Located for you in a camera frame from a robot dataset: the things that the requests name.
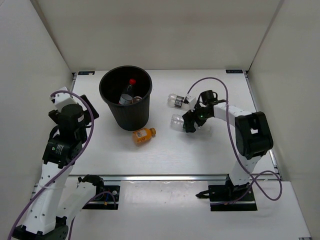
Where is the small clear black-cap bottle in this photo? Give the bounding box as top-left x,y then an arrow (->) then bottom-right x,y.
167,93 -> 189,109

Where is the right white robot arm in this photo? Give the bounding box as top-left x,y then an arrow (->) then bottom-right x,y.
182,90 -> 274,200

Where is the red-cap clear bottle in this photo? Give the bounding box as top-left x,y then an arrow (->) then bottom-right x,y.
118,78 -> 136,105

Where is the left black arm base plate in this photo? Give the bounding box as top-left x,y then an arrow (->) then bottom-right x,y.
77,174 -> 121,210

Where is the orange juice bottle fruit label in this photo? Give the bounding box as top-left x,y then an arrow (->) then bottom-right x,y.
131,96 -> 142,104

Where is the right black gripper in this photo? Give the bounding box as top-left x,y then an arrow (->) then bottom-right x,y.
183,102 -> 213,133

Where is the black plastic waste bin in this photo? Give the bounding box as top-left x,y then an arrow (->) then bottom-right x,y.
99,65 -> 153,131

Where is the orange juice bottle with barcode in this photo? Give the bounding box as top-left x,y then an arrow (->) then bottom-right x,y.
132,127 -> 157,145

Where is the large clear green-label bottle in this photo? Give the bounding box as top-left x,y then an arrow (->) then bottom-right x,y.
170,114 -> 212,133

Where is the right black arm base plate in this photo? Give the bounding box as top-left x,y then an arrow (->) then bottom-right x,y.
195,175 -> 258,212

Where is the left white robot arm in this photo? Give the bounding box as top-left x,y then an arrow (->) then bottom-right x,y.
7,90 -> 105,240

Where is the aluminium rail front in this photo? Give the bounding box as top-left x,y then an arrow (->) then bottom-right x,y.
68,174 -> 237,182

